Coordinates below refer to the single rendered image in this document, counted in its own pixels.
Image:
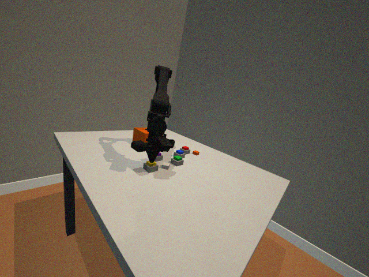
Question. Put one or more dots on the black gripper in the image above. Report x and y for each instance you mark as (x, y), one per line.
(151, 150)

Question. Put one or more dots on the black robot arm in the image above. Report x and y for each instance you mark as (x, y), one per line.
(159, 105)

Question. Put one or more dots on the red button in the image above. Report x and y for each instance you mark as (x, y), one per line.
(185, 149)

